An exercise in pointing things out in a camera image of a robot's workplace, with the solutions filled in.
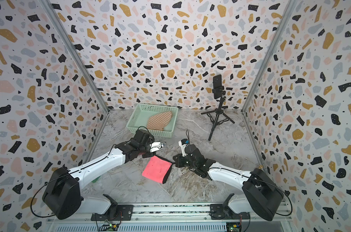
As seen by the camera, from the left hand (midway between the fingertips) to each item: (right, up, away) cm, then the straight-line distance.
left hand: (155, 143), depth 86 cm
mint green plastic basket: (-17, +20, +32) cm, 42 cm away
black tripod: (+40, +17, +14) cm, 46 cm away
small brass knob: (+63, -14, -1) cm, 64 cm away
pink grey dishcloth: (+1, -16, +3) cm, 16 cm away
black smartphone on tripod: (+38, +35, +4) cm, 52 cm away
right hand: (+11, -8, -4) cm, 14 cm away
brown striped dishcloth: (-2, +14, +24) cm, 28 cm away
